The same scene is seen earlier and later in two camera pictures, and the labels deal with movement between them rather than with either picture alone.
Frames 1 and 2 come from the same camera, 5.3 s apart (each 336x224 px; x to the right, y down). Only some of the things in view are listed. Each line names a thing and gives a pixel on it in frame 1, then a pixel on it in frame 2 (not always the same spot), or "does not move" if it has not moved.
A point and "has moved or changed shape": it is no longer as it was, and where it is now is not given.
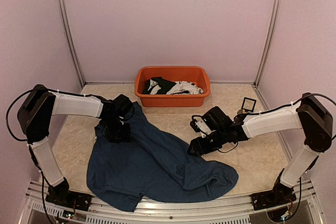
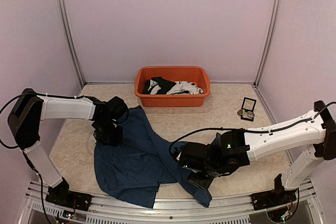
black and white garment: x=158 y=85 does not move
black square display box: x=249 y=104 does not move
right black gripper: x=203 y=149 -> x=202 y=183
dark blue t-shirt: x=156 y=164 has moved or changed shape
